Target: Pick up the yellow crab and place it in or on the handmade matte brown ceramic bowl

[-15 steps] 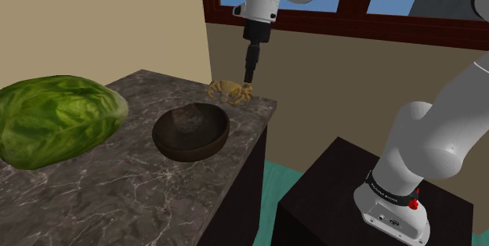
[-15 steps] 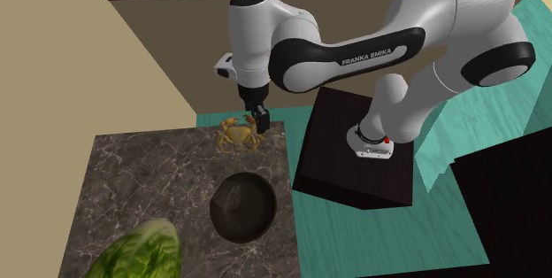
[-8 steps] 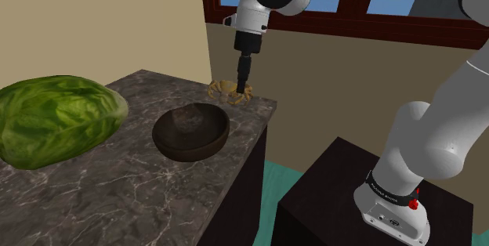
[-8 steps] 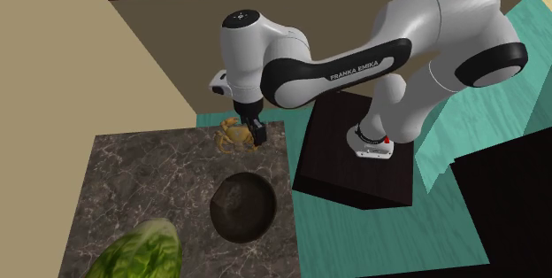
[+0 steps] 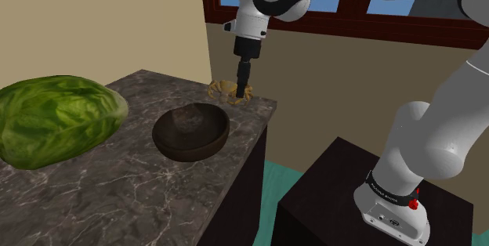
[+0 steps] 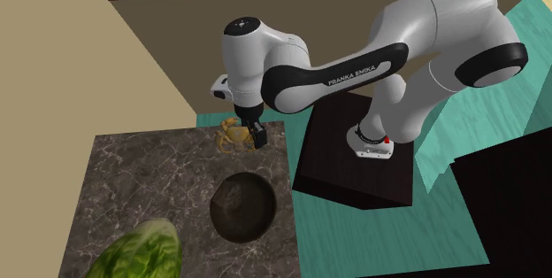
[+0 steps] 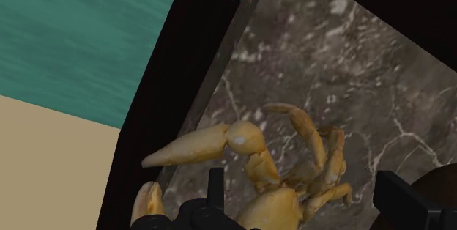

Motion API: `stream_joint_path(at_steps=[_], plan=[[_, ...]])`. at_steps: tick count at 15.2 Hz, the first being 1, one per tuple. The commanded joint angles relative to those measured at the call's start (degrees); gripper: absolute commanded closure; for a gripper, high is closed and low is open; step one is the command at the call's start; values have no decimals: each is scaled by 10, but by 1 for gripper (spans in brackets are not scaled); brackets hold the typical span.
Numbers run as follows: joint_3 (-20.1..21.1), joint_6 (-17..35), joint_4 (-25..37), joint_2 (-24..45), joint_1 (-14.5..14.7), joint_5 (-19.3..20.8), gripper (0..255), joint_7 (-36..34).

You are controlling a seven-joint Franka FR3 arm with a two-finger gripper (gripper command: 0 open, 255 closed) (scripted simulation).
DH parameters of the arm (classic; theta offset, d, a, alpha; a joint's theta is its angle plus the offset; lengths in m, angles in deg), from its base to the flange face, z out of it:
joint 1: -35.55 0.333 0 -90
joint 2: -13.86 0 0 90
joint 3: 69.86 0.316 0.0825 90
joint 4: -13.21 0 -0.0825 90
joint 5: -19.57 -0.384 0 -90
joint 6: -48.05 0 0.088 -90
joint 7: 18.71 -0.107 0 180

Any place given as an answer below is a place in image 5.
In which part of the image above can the green lettuce head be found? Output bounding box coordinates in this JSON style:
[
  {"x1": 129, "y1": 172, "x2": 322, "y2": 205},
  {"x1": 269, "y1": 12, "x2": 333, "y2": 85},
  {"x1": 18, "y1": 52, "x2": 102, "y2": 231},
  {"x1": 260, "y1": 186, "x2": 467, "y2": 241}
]
[{"x1": 0, "y1": 74, "x2": 129, "y2": 171}]

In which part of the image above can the dark robot stand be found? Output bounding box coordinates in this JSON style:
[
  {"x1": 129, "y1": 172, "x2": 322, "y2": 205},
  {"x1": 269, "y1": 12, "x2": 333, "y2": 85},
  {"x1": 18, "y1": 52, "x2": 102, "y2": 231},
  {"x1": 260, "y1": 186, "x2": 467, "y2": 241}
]
[{"x1": 270, "y1": 136, "x2": 475, "y2": 246}]

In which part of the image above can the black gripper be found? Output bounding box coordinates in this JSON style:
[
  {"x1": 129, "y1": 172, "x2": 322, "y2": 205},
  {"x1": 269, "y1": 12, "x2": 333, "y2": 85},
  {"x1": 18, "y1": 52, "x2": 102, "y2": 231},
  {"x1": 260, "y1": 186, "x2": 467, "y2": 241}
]
[{"x1": 233, "y1": 36, "x2": 263, "y2": 99}]

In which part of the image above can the dark red framed window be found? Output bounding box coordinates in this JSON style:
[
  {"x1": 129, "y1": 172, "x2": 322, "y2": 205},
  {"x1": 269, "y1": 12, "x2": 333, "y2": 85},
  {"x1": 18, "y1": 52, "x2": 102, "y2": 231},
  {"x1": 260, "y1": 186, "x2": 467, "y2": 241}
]
[{"x1": 199, "y1": 0, "x2": 489, "y2": 51}]

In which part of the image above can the yellow crab figure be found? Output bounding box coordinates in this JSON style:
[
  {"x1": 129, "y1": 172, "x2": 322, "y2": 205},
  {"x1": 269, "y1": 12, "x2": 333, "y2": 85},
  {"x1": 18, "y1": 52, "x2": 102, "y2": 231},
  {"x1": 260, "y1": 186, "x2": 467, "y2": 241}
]
[{"x1": 207, "y1": 79, "x2": 254, "y2": 106}]

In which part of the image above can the dark marble top counter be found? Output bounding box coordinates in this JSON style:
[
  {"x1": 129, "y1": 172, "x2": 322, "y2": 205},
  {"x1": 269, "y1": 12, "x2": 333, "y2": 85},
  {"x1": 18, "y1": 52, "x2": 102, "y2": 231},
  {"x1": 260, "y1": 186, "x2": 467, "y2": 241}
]
[{"x1": 0, "y1": 69, "x2": 278, "y2": 246}]

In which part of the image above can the dark brown bowl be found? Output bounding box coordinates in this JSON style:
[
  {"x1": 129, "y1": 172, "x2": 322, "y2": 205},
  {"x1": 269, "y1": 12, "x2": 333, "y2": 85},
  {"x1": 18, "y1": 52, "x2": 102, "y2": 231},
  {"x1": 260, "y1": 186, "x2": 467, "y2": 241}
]
[{"x1": 151, "y1": 102, "x2": 231, "y2": 163}]

